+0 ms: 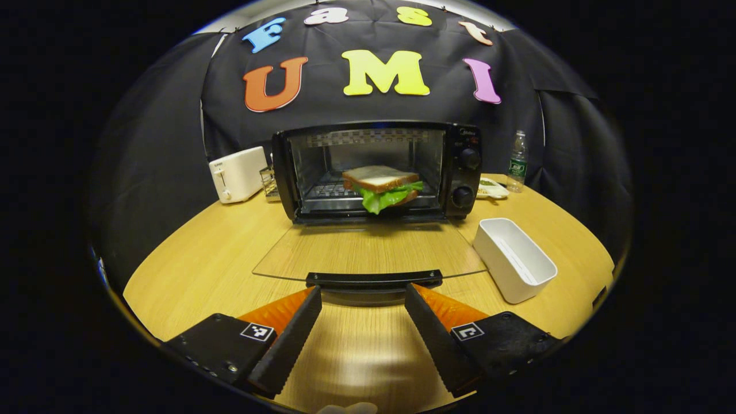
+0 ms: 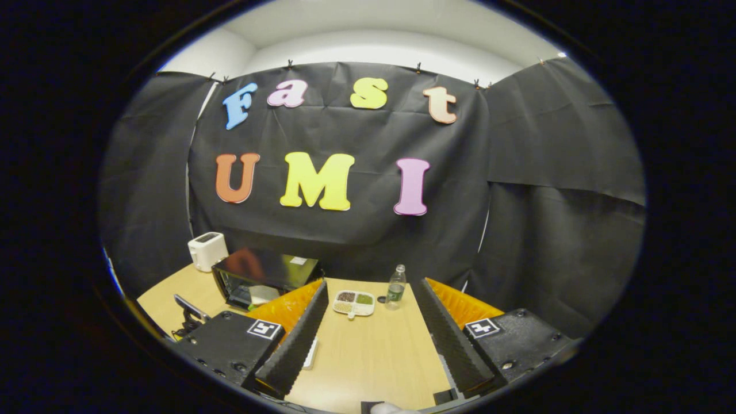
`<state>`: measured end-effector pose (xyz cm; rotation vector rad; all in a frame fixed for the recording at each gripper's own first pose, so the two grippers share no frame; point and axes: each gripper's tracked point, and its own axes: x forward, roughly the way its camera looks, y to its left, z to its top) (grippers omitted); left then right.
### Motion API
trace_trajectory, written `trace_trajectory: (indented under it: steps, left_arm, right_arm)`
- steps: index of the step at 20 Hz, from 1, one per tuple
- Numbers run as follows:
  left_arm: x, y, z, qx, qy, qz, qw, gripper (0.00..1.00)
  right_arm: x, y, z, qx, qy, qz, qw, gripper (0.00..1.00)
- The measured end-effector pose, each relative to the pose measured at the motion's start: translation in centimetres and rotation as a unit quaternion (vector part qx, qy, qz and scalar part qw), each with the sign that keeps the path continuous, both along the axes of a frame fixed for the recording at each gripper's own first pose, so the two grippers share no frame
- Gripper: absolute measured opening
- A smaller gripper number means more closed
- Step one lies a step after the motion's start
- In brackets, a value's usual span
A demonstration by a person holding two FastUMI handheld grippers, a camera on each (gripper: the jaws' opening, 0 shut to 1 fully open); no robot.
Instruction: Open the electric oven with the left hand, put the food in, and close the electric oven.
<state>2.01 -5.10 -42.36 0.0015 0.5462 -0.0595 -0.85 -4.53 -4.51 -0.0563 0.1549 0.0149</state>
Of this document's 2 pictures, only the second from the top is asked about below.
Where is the black backdrop cloth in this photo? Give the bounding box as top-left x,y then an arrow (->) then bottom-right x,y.
98,56 -> 647,340

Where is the black electric oven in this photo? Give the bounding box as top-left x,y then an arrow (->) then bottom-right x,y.
212,247 -> 324,312

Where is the clear plastic water bottle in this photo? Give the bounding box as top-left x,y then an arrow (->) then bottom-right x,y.
385,264 -> 407,311

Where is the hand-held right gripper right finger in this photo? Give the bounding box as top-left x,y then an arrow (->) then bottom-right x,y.
409,277 -> 576,400

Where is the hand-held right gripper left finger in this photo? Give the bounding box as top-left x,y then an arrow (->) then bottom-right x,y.
171,279 -> 329,400

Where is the white toaster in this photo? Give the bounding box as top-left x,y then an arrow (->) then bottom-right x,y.
187,232 -> 229,273

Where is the white divided plate with grains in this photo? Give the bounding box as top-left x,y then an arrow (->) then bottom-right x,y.
332,290 -> 375,320

